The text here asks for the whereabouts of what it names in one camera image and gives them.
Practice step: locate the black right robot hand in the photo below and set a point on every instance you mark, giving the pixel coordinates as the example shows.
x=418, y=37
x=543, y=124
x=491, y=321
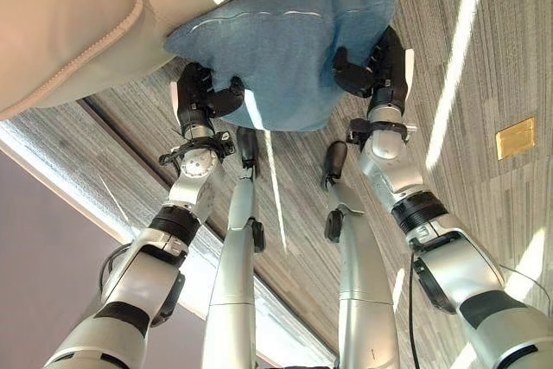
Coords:
x=389, y=79

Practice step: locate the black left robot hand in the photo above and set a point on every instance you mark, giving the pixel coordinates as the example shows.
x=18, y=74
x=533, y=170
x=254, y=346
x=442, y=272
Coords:
x=194, y=99

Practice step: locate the blue fabric cushion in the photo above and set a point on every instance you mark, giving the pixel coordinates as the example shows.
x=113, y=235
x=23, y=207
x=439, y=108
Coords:
x=281, y=53

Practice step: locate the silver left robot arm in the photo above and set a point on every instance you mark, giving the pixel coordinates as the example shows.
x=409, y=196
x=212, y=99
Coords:
x=168, y=230

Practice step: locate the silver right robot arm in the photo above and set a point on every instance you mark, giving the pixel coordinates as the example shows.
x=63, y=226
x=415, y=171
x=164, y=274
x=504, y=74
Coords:
x=436, y=230

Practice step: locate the beige leather sofa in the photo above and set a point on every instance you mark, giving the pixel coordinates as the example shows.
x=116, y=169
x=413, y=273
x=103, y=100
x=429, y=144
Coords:
x=69, y=19

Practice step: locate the brass floor outlet plate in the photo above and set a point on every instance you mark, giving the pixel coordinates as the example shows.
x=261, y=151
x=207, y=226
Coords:
x=515, y=137

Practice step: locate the silver left robot leg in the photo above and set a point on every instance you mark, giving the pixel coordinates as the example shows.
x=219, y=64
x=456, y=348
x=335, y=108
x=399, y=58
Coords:
x=235, y=265

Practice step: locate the silver robot leg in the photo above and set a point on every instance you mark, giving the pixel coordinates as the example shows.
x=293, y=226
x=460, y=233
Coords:
x=358, y=269
x=235, y=265

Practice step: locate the silver right robot leg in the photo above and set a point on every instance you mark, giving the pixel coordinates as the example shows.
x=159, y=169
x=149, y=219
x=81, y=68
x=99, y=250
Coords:
x=358, y=269

